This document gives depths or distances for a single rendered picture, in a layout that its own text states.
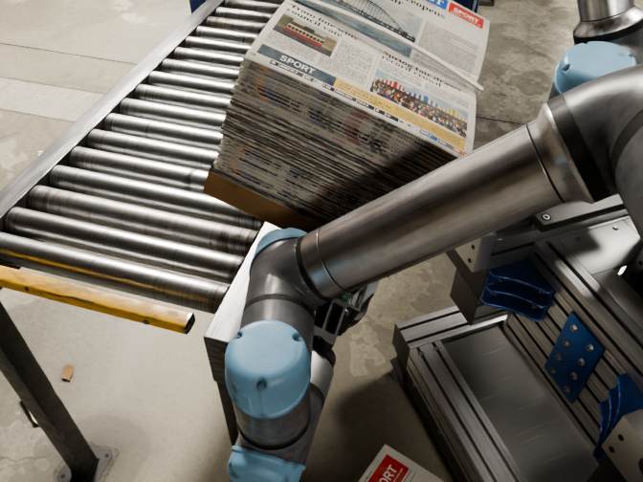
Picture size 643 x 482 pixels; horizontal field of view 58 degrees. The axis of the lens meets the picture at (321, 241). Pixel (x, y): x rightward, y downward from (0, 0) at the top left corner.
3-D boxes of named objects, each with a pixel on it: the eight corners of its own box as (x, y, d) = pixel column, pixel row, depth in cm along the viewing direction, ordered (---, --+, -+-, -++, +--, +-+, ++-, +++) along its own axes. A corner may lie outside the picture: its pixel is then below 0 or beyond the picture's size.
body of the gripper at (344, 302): (372, 277, 73) (349, 355, 65) (346, 312, 79) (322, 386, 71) (318, 251, 72) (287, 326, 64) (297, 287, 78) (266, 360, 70)
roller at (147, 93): (322, 142, 127) (323, 121, 123) (132, 108, 136) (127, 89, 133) (329, 129, 130) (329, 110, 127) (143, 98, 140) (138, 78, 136)
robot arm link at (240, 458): (293, 478, 53) (297, 514, 59) (325, 378, 61) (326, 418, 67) (214, 456, 55) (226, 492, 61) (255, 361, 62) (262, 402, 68)
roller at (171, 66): (339, 111, 136) (339, 92, 132) (158, 81, 145) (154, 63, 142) (344, 99, 139) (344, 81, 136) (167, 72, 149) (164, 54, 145)
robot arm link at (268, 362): (233, 285, 56) (245, 351, 63) (211, 387, 48) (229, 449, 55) (315, 288, 55) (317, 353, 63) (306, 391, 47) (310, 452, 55)
